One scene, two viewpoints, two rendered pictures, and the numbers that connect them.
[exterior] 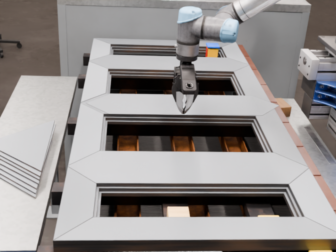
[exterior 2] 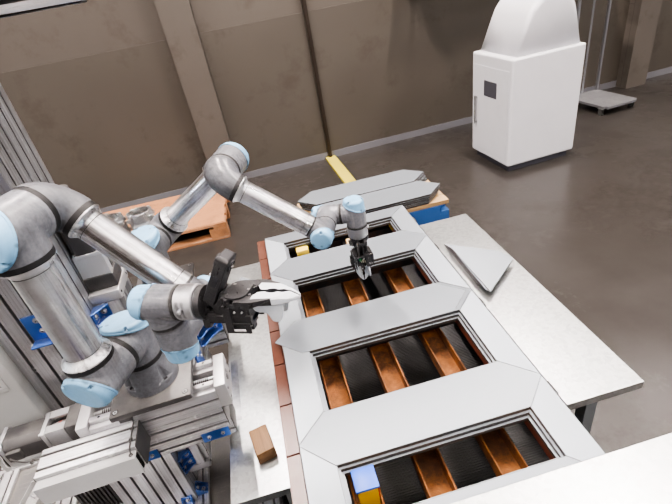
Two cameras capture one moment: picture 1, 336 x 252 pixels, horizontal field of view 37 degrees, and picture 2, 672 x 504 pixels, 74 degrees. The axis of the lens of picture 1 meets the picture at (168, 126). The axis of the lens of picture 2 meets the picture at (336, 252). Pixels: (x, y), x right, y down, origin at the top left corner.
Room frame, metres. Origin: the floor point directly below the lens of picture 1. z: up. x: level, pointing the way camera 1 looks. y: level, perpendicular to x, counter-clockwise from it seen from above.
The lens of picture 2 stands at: (3.02, -0.18, 1.96)
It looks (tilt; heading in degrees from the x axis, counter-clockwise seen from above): 32 degrees down; 179
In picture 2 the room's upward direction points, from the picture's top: 11 degrees counter-clockwise
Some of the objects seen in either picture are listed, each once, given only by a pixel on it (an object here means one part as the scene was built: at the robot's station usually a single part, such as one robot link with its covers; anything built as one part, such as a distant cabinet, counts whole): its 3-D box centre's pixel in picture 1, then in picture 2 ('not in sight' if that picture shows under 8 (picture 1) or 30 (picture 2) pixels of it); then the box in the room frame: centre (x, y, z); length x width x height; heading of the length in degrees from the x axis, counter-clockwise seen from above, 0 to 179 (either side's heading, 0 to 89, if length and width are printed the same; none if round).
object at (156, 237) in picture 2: not in sight; (148, 247); (1.54, -0.82, 1.20); 0.13 x 0.12 x 0.14; 167
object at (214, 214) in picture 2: not in sight; (152, 215); (-1.08, -1.78, 0.20); 1.47 x 0.98 x 0.40; 98
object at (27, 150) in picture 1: (18, 154); (484, 260); (1.45, 0.50, 0.77); 0.45 x 0.20 x 0.04; 5
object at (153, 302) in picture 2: not in sight; (159, 303); (2.25, -0.54, 1.43); 0.11 x 0.08 x 0.09; 72
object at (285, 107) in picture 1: (279, 107); (262, 443); (2.09, -0.50, 0.70); 0.10 x 0.06 x 0.05; 18
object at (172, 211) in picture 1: (178, 217); not in sight; (1.13, -0.04, 0.79); 0.06 x 0.05 x 0.04; 95
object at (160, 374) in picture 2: not in sight; (146, 365); (2.04, -0.75, 1.09); 0.15 x 0.15 x 0.10
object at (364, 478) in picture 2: (212, 46); (365, 480); (2.38, -0.20, 0.88); 0.06 x 0.06 x 0.02; 5
